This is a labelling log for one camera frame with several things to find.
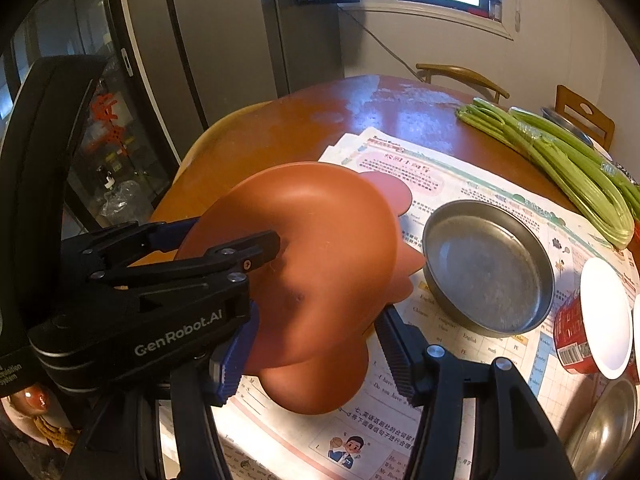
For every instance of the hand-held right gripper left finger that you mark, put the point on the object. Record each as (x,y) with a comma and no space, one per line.
(239,360)

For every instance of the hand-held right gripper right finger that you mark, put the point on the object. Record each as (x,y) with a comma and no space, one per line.
(400,360)

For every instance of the tall-back wooden chair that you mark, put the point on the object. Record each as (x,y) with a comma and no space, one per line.
(580,110)

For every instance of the glass door cabinet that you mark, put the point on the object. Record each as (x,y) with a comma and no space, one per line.
(55,25)

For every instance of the yellow wooden chair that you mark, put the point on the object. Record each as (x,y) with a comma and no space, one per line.
(215,145)

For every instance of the red instant noodle cup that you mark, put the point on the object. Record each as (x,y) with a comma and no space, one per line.
(605,315)

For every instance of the metal pot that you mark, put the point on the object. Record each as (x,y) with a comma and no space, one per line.
(570,125)

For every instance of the pink scalloped plate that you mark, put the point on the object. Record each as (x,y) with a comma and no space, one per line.
(320,385)

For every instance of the celery bunch with root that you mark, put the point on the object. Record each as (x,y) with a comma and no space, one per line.
(575,185)

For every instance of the shiny metal bowl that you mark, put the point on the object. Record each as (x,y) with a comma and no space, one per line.
(605,435)

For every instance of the wrapped celery bunch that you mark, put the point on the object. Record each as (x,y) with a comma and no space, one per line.
(565,135)

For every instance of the printed newspaper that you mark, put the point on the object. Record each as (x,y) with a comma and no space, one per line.
(450,180)

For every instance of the grey refrigerator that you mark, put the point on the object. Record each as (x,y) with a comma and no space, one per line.
(225,35)

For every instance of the red paper decoration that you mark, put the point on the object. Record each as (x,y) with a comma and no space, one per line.
(107,120)

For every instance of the round metal pan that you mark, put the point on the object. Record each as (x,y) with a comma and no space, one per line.
(487,270)

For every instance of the curved-back wooden chair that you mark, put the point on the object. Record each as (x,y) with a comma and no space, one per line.
(465,74)

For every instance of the orange round plate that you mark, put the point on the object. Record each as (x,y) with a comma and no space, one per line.
(325,240)

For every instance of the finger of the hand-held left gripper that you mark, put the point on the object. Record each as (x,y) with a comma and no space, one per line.
(235,255)
(150,237)

